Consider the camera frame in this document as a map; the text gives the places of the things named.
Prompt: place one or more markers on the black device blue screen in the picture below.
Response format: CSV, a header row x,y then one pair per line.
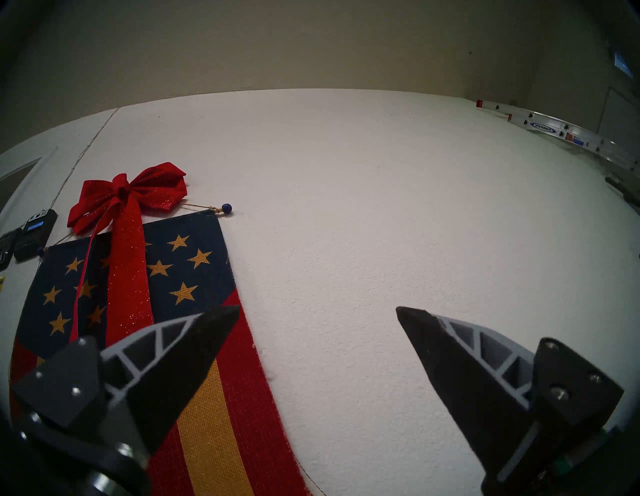
x,y
34,235

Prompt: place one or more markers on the aluminium ladder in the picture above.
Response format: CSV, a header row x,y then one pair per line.
x,y
542,127

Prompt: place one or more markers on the wooden flag dowel rod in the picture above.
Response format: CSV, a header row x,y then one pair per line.
x,y
227,208

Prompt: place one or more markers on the window with blinds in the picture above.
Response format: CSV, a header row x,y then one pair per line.
x,y
623,64

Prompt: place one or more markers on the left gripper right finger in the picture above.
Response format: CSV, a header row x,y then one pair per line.
x,y
475,390

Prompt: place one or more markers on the burlap american flag banner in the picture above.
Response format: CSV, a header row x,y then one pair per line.
x,y
190,260

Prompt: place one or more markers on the red glitter ribbon bow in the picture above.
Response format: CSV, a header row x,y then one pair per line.
x,y
127,260

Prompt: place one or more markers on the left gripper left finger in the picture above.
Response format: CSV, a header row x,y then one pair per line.
x,y
165,380

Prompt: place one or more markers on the white flat wall panel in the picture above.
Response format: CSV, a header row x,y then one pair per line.
x,y
620,120

